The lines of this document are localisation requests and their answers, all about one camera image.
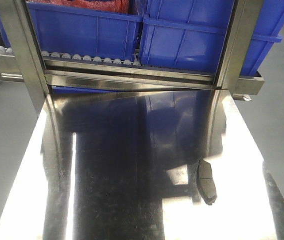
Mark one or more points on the inner right brake pad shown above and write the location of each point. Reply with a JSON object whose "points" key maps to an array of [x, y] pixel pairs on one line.
{"points": [[205, 182]]}

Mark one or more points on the right blue plastic crate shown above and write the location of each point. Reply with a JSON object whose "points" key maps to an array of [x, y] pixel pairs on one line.
{"points": [[189, 34]]}

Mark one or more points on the blue plastic crate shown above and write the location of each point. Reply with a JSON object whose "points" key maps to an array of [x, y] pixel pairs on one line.
{"points": [[189, 34], [86, 32]]}

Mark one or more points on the left blue plastic crate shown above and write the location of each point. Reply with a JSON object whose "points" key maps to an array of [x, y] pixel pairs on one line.
{"points": [[86, 32]]}

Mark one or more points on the stainless steel roller rack frame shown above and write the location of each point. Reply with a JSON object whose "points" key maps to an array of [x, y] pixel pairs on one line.
{"points": [[27, 65]]}

